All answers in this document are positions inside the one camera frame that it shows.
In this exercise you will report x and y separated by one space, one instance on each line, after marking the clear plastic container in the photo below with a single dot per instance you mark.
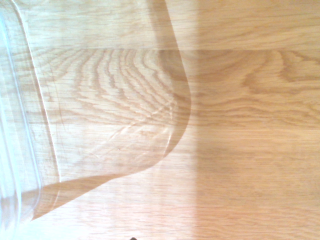
22 140

